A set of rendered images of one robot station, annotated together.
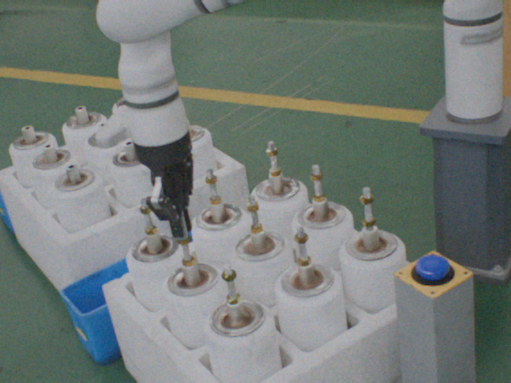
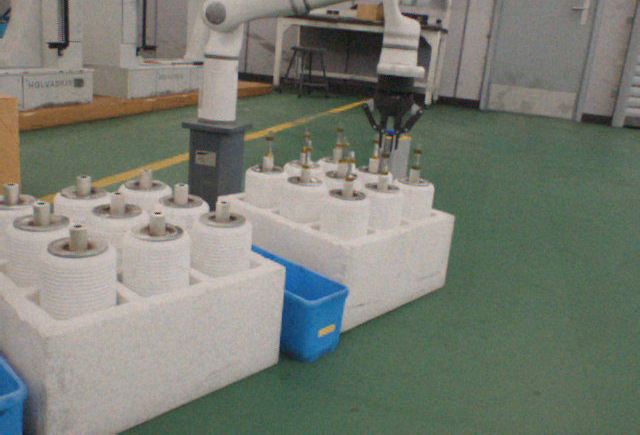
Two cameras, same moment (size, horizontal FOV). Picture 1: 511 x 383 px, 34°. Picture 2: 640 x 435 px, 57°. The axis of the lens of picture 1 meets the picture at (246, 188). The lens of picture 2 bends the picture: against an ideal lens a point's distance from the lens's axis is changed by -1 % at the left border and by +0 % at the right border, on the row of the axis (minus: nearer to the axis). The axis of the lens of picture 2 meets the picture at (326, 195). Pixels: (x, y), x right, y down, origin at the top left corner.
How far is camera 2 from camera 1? 200 cm
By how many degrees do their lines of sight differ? 99
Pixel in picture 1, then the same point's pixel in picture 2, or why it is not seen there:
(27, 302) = (228, 416)
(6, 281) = not seen: outside the picture
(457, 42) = (234, 71)
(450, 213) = (231, 187)
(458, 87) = (232, 100)
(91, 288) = (288, 303)
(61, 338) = (299, 376)
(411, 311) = (400, 154)
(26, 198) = (162, 297)
